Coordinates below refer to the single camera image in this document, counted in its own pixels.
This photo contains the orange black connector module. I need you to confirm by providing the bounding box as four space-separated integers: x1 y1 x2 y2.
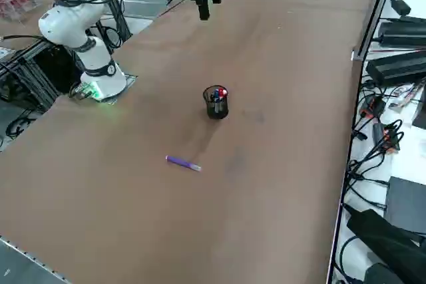
371 122 404 155
361 94 387 119

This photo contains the aluminium table edge rail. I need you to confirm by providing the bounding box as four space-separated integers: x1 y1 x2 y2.
0 235 73 284

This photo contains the thick black floor cable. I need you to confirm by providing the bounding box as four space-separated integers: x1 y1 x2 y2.
0 33 44 44

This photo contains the purple marker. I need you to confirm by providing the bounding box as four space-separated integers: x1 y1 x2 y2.
165 154 202 173

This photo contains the dark grey flat box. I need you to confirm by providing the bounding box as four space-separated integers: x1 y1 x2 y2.
384 176 426 235

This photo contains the small black power adapter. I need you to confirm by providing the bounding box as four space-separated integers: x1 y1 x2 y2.
389 0 413 17

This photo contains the large black bulky object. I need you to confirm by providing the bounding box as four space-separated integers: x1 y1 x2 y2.
342 204 426 284

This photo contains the black equipment box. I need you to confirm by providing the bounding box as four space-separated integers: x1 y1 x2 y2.
33 44 83 96

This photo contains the black mesh pen holder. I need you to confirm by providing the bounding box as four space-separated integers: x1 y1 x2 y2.
202 84 230 120

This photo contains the long black power supply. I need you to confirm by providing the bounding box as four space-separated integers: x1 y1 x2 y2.
365 50 426 86
377 16 426 47

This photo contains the aluminium frame post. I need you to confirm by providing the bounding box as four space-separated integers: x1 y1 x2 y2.
351 0 400 63

